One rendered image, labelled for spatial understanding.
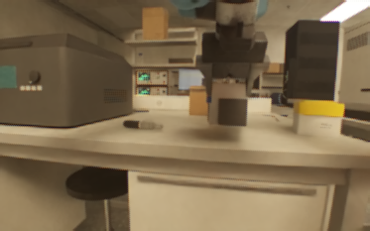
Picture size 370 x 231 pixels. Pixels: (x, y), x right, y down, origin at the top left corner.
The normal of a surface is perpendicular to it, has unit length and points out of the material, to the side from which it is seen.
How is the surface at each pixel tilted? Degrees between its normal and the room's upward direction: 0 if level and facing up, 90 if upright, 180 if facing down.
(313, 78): 90
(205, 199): 90
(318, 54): 90
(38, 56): 90
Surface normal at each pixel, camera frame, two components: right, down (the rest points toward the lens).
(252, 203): -0.15, 0.11
